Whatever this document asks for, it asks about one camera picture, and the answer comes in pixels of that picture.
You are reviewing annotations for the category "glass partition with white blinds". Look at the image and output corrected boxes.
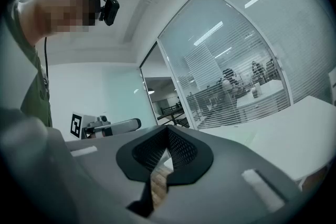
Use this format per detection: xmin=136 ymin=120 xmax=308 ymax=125
xmin=157 ymin=0 xmax=336 ymax=131

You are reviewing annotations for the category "black head camera cable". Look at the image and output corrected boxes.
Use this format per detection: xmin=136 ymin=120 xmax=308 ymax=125
xmin=43 ymin=36 xmax=51 ymax=89

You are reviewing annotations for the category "olive green shirt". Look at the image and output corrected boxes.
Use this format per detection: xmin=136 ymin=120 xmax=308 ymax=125
xmin=2 ymin=0 xmax=53 ymax=128

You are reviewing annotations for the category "dark metal railing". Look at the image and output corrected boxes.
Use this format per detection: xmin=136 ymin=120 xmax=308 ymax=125
xmin=156 ymin=101 xmax=190 ymax=128

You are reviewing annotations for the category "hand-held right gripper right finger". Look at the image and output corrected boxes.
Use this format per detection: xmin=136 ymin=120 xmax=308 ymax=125
xmin=146 ymin=125 xmax=302 ymax=224

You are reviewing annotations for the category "black head-mounted camera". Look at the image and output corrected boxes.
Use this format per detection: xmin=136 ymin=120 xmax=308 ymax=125
xmin=98 ymin=0 xmax=121 ymax=26

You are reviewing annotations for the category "round white table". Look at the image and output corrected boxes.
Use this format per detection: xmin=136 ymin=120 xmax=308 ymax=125
xmin=198 ymin=95 xmax=336 ymax=184

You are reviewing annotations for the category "person's head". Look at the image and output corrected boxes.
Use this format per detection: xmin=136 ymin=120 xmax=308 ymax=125
xmin=19 ymin=0 xmax=102 ymax=47

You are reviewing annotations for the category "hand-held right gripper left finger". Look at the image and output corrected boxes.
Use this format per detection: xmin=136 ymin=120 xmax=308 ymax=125
xmin=65 ymin=125 xmax=169 ymax=224

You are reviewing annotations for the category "frosted glass door panel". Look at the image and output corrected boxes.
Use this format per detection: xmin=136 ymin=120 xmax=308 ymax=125
xmin=101 ymin=64 xmax=156 ymax=128

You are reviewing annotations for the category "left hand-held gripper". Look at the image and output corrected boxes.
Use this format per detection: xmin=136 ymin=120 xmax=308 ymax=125
xmin=69 ymin=111 xmax=142 ymax=140

